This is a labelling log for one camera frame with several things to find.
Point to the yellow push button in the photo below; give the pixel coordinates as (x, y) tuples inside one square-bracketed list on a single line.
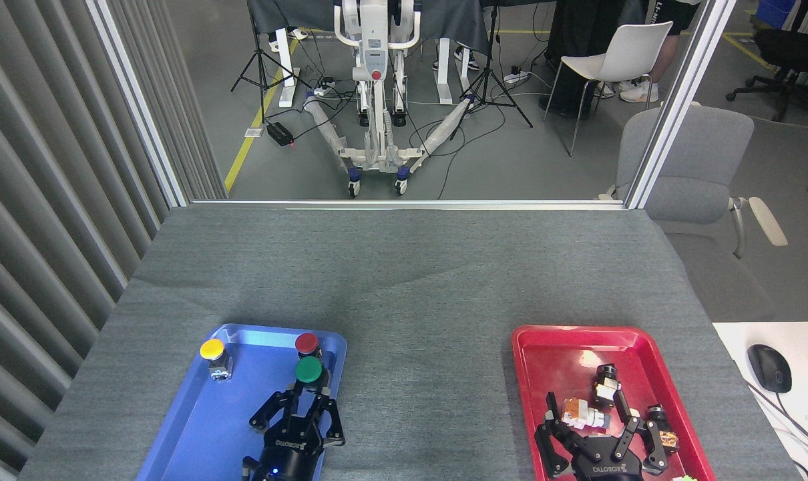
[(212, 349)]

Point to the green push button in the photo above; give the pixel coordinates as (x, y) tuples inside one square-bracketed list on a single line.
[(308, 369)]

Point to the black computer mouse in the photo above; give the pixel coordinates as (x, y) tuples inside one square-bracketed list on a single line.
[(770, 367)]

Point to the white desk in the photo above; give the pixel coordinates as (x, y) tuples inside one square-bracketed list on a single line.
[(804, 341)]

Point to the silver cross rail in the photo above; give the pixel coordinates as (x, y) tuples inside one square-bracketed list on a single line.
[(411, 204)]

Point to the white power strip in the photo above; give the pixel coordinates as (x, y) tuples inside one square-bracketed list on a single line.
[(516, 75), (324, 85)]

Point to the red push button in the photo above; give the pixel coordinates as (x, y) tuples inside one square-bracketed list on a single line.
[(306, 343)]

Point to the black tripod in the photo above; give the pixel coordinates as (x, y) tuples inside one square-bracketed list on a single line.
[(262, 67), (489, 73)]

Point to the dark table cover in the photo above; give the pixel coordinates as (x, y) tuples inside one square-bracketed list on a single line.
[(451, 20)]

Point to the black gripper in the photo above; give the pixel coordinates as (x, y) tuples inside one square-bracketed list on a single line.
[(604, 464), (287, 454)]

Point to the red plastic tray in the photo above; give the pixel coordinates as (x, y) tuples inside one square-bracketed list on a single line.
[(557, 367)]

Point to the blue plastic tray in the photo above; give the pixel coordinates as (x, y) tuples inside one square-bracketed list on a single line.
[(210, 427)]

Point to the blue bin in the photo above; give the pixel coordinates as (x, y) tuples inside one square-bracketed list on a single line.
[(774, 12)]

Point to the grey table cloth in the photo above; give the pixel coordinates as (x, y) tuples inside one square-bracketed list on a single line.
[(411, 280)]

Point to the white orange switch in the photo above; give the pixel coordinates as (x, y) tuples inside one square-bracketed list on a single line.
[(581, 413)]

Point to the grey office chair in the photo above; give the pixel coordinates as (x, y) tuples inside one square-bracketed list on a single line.
[(698, 160)]

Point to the person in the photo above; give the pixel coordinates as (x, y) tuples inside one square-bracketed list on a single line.
[(298, 33), (577, 33), (674, 20)]

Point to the white stand on wheels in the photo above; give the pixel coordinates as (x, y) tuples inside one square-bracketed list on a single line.
[(374, 60)]

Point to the white plastic chair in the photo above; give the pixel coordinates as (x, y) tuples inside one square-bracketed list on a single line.
[(628, 53)]

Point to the silver post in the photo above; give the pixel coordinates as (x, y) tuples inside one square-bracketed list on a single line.
[(140, 107), (678, 100)]

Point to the black orange knob switch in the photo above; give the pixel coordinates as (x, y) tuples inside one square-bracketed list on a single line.
[(664, 434)]

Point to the black office chair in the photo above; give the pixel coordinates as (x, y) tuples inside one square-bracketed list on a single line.
[(788, 53)]

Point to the white table leg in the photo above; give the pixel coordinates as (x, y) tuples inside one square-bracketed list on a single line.
[(444, 73), (285, 73)]

